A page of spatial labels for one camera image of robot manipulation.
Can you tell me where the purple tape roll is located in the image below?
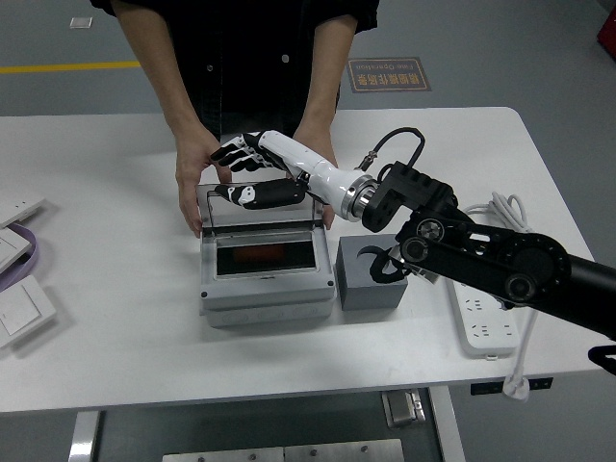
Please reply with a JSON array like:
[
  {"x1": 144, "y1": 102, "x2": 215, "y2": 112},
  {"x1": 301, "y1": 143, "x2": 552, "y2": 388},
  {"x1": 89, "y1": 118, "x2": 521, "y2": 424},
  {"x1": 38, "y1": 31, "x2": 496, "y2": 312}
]
[{"x1": 0, "y1": 221, "x2": 39, "y2": 293}]

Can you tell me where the metal table bracket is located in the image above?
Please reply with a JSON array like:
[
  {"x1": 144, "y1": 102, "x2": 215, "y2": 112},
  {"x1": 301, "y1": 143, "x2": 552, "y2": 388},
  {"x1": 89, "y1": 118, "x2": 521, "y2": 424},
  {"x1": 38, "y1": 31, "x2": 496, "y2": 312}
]
[{"x1": 382, "y1": 389, "x2": 427, "y2": 428}]

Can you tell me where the white wall switch panel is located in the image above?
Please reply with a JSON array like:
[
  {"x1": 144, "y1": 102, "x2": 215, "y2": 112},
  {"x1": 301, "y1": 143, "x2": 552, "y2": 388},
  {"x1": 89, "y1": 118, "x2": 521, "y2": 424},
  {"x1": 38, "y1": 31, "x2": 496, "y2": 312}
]
[
  {"x1": 0, "y1": 228, "x2": 33, "y2": 275},
  {"x1": 0, "y1": 274, "x2": 59, "y2": 350}
]

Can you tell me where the person's right hand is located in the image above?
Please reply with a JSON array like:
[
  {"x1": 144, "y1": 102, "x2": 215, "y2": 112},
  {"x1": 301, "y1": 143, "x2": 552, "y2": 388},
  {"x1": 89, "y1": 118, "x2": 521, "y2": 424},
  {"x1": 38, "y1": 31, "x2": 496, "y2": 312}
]
[{"x1": 174, "y1": 130, "x2": 233, "y2": 238}]

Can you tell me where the white power strip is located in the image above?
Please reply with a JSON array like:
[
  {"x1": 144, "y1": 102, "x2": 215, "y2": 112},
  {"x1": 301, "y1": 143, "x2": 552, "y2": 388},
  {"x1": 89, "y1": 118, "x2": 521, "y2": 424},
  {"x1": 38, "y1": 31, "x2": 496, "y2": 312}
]
[{"x1": 445, "y1": 278, "x2": 521, "y2": 360}]

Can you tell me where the white power cord with plug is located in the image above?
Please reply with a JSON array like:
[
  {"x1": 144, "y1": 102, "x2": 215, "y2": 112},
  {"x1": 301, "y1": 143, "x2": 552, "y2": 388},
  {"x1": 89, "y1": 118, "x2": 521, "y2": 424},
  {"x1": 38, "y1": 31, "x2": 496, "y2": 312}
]
[{"x1": 464, "y1": 191, "x2": 538, "y2": 399}]

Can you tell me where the white table leg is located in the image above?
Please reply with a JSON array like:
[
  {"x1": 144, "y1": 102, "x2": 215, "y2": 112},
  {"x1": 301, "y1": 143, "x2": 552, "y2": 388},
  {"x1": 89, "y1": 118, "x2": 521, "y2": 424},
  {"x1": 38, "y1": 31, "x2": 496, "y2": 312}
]
[
  {"x1": 66, "y1": 410, "x2": 102, "y2": 462},
  {"x1": 427, "y1": 386, "x2": 467, "y2": 462}
]

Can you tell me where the white wall plate with dots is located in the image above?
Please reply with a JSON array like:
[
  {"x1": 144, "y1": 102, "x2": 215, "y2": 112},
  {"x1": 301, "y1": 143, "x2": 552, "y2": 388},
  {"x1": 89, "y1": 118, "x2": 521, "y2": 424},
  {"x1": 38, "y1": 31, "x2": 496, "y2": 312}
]
[{"x1": 0, "y1": 198, "x2": 49, "y2": 230}]

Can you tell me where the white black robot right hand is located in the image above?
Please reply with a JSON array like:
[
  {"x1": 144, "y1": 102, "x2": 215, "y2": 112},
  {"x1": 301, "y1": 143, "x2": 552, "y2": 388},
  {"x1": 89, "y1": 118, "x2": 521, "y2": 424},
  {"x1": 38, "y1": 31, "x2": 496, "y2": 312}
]
[{"x1": 210, "y1": 129, "x2": 368, "y2": 216}]

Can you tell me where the brown floor sign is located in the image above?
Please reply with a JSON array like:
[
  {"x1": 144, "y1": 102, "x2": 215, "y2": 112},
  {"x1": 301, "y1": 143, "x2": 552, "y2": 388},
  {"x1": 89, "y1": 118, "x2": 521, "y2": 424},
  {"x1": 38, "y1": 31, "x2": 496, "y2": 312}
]
[{"x1": 345, "y1": 57, "x2": 433, "y2": 93}]

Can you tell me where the grey box with clear lid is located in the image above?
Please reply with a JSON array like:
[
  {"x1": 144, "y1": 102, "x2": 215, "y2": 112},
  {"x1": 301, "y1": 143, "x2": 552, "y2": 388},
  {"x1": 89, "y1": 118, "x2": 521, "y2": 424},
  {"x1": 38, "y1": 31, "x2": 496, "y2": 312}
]
[{"x1": 196, "y1": 181, "x2": 337, "y2": 329}]

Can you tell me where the grey metal base plate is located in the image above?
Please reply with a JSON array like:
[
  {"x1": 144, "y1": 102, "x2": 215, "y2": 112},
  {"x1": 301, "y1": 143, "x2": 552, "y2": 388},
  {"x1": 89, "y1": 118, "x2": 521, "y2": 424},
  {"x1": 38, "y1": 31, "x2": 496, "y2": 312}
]
[{"x1": 162, "y1": 438, "x2": 405, "y2": 462}]

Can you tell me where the person's left hand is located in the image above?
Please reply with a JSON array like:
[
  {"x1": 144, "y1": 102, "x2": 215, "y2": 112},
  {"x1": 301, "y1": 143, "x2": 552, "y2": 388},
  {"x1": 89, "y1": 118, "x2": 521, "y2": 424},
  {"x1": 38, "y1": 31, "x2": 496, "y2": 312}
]
[{"x1": 292, "y1": 127, "x2": 338, "y2": 231}]

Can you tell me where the grey cube with round hole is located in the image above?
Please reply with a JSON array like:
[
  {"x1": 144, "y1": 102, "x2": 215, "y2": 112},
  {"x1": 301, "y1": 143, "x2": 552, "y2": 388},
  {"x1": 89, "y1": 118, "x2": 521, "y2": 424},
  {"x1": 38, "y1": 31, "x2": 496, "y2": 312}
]
[{"x1": 336, "y1": 234, "x2": 409, "y2": 312}]

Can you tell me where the red object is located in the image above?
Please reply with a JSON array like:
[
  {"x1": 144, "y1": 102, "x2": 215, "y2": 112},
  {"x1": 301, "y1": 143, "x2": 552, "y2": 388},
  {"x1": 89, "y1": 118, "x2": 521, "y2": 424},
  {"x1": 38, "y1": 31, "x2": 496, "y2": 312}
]
[{"x1": 596, "y1": 9, "x2": 616, "y2": 49}]

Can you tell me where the person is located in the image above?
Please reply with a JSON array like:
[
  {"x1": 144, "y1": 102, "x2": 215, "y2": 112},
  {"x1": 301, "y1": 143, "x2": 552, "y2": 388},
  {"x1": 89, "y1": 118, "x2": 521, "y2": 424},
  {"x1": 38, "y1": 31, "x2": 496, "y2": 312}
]
[{"x1": 90, "y1": 0, "x2": 381, "y2": 143}]

